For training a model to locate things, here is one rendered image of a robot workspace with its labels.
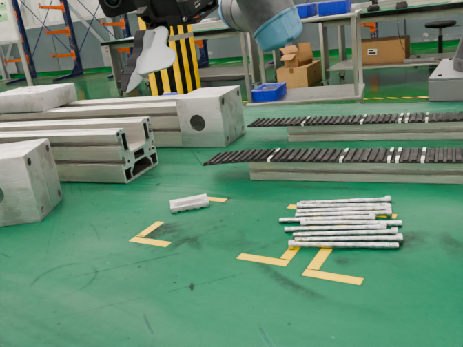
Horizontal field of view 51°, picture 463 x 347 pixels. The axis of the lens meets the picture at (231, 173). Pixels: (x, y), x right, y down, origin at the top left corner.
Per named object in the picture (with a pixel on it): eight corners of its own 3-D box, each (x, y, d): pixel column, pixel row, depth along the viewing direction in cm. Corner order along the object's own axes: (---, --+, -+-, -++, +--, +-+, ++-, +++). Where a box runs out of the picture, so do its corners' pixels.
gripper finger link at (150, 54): (154, 91, 52) (176, 14, 54) (115, 91, 56) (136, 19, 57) (171, 102, 55) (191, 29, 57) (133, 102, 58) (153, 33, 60)
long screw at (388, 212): (392, 215, 54) (391, 206, 54) (392, 218, 53) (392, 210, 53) (296, 217, 57) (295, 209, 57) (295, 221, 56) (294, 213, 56)
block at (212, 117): (250, 129, 100) (244, 82, 97) (226, 147, 89) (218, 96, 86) (211, 130, 103) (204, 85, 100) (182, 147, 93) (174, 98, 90)
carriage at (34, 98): (80, 111, 113) (74, 82, 111) (47, 124, 104) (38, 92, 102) (29, 113, 120) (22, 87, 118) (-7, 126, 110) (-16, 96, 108)
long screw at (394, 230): (397, 233, 50) (397, 225, 50) (399, 238, 49) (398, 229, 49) (294, 237, 53) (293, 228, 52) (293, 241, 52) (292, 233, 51)
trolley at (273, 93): (368, 113, 421) (363, -11, 389) (364, 129, 372) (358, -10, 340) (254, 119, 455) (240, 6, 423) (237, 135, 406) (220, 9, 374)
